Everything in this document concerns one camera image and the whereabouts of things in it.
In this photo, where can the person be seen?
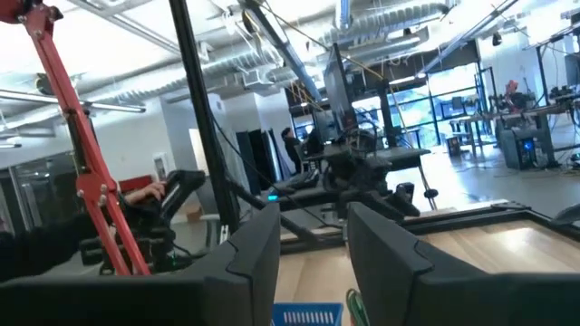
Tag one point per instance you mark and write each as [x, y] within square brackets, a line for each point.
[291, 147]

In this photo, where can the blue plastic basket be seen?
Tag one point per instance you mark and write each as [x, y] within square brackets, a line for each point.
[308, 314]

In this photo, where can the black upright pole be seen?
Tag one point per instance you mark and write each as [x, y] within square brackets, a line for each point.
[204, 117]

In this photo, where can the person's hand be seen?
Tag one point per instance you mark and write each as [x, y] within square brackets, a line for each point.
[145, 194]

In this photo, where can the grey ceiling pipe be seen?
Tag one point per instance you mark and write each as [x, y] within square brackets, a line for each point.
[290, 54]

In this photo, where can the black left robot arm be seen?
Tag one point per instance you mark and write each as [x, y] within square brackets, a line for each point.
[349, 172]

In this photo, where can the black aluminium table frame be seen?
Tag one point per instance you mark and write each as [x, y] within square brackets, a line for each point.
[476, 217]

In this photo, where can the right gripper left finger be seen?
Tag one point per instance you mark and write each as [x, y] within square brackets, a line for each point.
[244, 271]

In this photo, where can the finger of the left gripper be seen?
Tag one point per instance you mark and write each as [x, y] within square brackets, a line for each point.
[407, 201]

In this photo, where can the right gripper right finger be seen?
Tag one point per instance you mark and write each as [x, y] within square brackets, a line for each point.
[385, 271]

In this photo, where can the black desk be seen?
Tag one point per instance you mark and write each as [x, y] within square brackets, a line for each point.
[399, 156]

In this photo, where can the black computer tower blue glow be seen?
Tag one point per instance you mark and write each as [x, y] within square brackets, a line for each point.
[521, 147]

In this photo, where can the black monitor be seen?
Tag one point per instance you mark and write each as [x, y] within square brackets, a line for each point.
[340, 95]

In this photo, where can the work table with equipment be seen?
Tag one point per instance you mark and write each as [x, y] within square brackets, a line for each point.
[521, 113]

